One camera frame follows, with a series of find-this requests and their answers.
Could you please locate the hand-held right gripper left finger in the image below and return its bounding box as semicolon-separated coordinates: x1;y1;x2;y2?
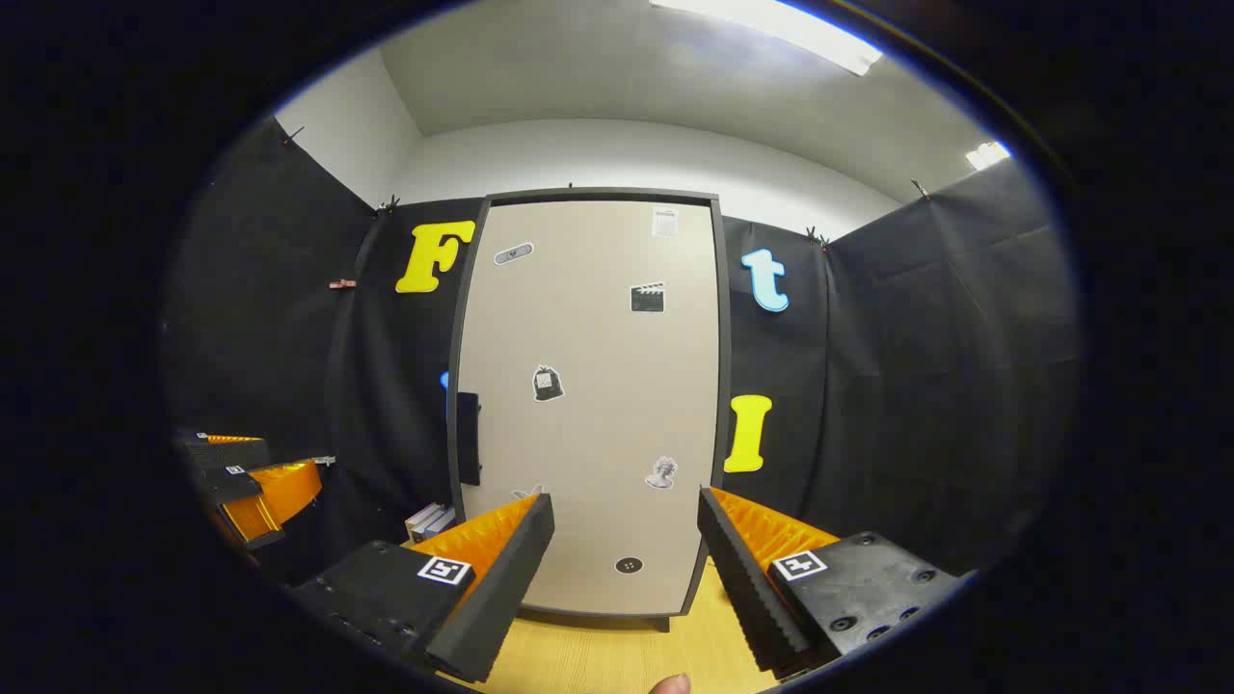
289;494;556;685

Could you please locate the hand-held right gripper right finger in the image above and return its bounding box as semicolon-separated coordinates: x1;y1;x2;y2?
697;487;965;681

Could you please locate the black door handle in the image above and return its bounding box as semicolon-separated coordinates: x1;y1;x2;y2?
455;391;482;486

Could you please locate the light grey cabinet door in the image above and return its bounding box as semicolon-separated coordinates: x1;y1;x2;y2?
453;198;724;618

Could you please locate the dark grey cabinet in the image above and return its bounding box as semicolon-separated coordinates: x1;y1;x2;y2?
445;186;734;632

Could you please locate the black backdrop cloth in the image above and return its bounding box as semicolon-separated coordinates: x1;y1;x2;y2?
164;116;1081;589

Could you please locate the long ceiling light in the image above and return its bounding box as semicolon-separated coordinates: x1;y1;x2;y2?
651;0;883;76

